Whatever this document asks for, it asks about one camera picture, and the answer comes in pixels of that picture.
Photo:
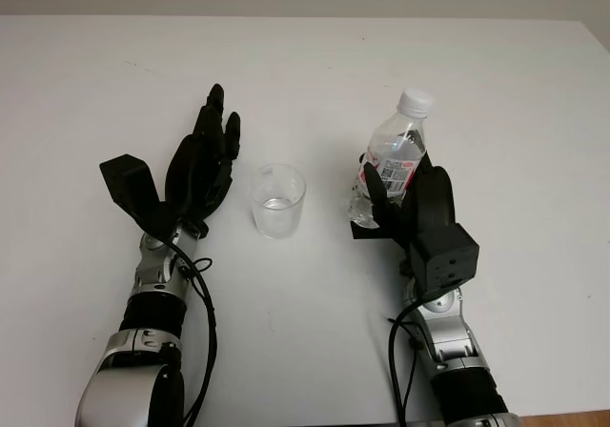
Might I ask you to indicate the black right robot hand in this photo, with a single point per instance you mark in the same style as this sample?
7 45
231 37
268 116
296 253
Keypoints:
433 203

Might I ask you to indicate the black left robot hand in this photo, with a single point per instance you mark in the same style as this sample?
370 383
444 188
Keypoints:
190 174

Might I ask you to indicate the clear plastic water bottle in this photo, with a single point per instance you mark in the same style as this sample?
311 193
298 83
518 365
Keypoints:
398 127

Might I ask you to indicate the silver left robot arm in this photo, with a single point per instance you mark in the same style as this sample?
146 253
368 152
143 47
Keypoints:
119 389

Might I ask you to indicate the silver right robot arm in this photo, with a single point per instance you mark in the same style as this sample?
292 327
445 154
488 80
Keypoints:
457 351

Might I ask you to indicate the clear glass cup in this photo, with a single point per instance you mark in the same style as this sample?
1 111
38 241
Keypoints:
278 208

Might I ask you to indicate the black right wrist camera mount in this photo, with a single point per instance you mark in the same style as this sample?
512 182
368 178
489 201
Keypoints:
445 260

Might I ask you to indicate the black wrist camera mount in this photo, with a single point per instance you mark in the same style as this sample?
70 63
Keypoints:
445 260
131 184

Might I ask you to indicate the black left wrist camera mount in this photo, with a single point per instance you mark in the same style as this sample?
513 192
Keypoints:
131 184

